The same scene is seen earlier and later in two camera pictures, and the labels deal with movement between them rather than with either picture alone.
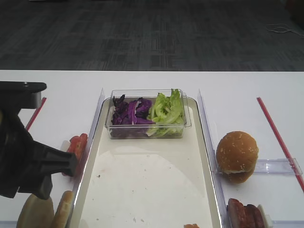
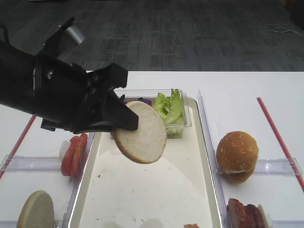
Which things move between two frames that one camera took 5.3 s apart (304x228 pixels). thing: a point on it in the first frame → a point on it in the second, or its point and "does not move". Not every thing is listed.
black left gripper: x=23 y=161 → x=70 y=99
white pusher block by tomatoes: x=65 y=145 does not move
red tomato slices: x=77 y=145 does not move
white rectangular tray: x=166 y=183 does not move
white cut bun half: x=64 y=210 → x=146 y=143
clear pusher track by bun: x=278 y=166 does not move
